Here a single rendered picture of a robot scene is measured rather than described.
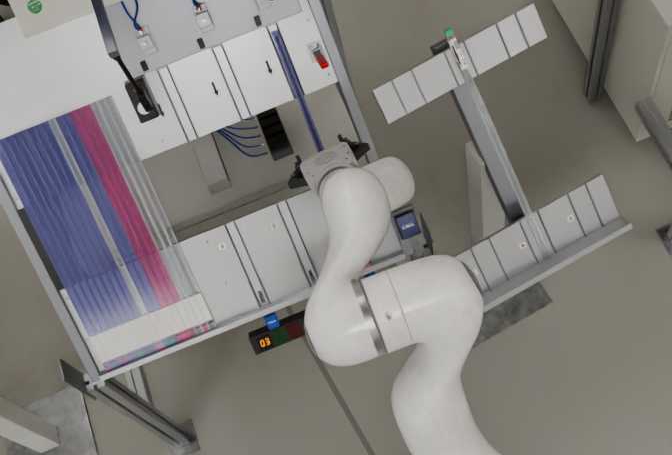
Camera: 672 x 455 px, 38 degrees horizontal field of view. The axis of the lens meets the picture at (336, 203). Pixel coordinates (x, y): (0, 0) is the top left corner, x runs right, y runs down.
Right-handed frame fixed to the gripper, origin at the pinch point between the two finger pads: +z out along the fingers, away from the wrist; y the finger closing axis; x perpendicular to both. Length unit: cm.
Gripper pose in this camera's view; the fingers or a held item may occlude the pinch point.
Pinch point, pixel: (321, 152)
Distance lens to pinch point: 188.8
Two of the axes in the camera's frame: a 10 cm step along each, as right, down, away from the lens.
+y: -8.9, 4.5, -0.1
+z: -2.1, -4.0, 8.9
